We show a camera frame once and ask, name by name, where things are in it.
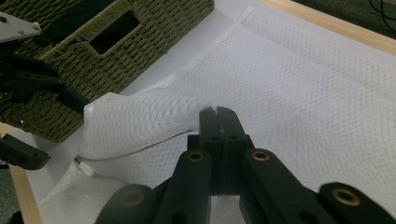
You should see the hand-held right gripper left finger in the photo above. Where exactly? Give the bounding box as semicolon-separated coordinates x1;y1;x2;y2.
186;106;224;195

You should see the white mesh laundry bag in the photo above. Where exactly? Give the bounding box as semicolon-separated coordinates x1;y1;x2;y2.
38;6;396;224

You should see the wooden table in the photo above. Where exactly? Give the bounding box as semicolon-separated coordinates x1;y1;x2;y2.
0;0;396;224

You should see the black floor cable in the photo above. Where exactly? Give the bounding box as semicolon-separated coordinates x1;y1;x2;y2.
368;0;396;35

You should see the green woven basket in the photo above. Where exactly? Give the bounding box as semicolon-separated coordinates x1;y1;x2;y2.
0;0;216;143

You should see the white board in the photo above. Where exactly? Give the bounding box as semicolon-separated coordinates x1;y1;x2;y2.
8;0;396;224

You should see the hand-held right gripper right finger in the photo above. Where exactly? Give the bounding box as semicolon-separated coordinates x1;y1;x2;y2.
217;106;255;194

